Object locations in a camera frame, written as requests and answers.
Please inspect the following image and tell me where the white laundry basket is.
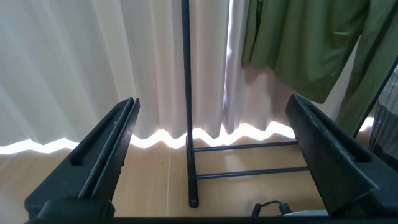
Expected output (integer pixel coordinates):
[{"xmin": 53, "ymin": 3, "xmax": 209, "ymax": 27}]
[{"xmin": 368, "ymin": 65, "xmax": 398, "ymax": 172}]

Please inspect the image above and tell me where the black cable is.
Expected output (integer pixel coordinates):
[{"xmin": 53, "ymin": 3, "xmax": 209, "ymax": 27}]
[{"xmin": 251, "ymin": 200, "xmax": 293, "ymax": 218}]

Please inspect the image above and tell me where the green sleeveless shirt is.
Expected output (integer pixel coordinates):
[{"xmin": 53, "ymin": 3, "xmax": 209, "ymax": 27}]
[{"xmin": 241, "ymin": 0, "xmax": 398, "ymax": 134}]

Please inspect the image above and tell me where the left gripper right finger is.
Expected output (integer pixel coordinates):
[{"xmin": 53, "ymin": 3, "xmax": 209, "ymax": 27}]
[{"xmin": 285, "ymin": 93, "xmax": 398, "ymax": 217}]

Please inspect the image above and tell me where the beige curtain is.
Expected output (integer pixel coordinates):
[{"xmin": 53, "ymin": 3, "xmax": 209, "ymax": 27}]
[{"xmin": 0, "ymin": 0, "xmax": 361, "ymax": 149}]

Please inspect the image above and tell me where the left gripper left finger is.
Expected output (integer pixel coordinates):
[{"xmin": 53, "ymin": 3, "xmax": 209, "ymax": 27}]
[{"xmin": 24, "ymin": 97, "xmax": 141, "ymax": 219}]

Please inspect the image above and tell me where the black clothes rack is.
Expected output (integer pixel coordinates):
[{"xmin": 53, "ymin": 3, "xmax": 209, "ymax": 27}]
[{"xmin": 181, "ymin": 0, "xmax": 398, "ymax": 208}]

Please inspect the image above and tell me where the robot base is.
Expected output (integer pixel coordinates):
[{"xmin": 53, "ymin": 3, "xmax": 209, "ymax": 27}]
[{"xmin": 282, "ymin": 208, "xmax": 330, "ymax": 218}]

